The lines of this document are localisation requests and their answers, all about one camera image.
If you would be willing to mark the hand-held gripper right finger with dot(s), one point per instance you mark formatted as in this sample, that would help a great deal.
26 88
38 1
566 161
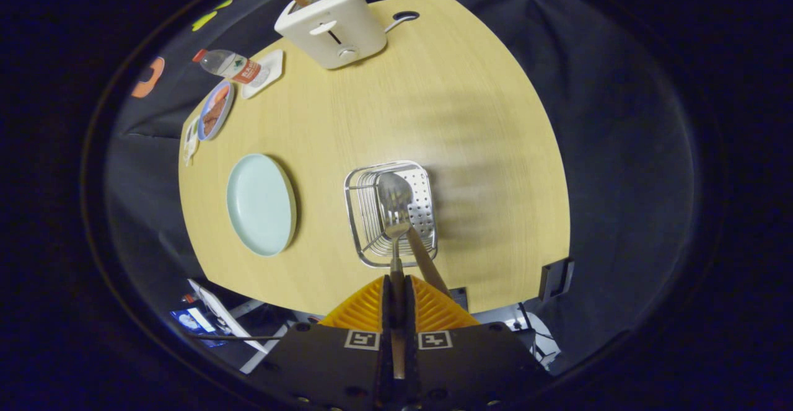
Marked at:
410 309

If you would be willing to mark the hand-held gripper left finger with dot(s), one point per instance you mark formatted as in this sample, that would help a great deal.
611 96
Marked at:
386 309

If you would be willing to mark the metal spoon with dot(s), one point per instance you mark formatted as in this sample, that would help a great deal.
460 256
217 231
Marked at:
393 185

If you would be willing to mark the black table clamp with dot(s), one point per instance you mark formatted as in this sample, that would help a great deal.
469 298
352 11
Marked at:
556 278
460 298

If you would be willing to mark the square metal drain basket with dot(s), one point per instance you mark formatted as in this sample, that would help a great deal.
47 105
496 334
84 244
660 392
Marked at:
425 212

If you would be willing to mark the pale green round plate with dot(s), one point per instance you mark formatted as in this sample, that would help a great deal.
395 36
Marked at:
260 206

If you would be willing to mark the white flat board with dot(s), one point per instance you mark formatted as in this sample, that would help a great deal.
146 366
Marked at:
223 315

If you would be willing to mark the blue lit screen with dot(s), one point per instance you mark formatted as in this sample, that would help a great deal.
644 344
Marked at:
193 322

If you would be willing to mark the blue rimmed food plate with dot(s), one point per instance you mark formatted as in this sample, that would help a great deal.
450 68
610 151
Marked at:
228 116

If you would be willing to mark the brown meat pieces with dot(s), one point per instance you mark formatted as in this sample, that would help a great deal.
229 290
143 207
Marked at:
214 118

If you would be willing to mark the small white sauce tray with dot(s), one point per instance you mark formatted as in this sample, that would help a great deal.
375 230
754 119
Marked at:
191 141

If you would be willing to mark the black backdrop cloth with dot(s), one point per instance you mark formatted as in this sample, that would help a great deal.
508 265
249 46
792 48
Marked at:
619 150

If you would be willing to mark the white square coaster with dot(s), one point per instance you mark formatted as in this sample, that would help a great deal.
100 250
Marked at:
273 64

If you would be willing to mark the orange food piece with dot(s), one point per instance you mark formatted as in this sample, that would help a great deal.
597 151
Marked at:
222 95

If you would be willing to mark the clear bottle with red cap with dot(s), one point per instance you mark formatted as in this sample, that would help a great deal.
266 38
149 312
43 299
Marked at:
238 69

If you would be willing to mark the white toaster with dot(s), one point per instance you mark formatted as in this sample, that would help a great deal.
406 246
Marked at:
347 26

